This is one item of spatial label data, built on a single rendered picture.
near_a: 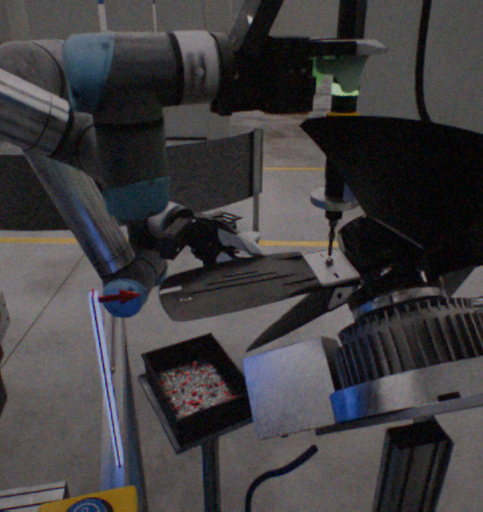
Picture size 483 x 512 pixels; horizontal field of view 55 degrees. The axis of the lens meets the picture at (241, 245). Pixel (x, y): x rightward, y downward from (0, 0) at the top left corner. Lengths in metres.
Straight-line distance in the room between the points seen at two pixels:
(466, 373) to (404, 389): 0.07
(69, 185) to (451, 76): 6.47
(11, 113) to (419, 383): 0.56
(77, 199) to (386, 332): 0.52
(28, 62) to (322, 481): 1.65
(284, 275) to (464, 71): 6.49
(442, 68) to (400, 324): 6.41
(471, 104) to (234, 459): 6.04
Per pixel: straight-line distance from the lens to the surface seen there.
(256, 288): 0.66
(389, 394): 0.61
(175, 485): 1.93
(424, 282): 0.70
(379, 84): 6.76
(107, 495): 0.58
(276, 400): 0.78
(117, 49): 0.50
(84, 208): 0.82
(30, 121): 0.60
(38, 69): 0.83
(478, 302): 0.88
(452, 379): 0.61
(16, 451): 2.19
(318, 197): 0.67
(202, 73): 0.51
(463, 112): 7.18
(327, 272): 0.71
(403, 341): 0.65
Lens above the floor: 1.53
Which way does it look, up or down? 26 degrees down
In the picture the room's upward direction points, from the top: straight up
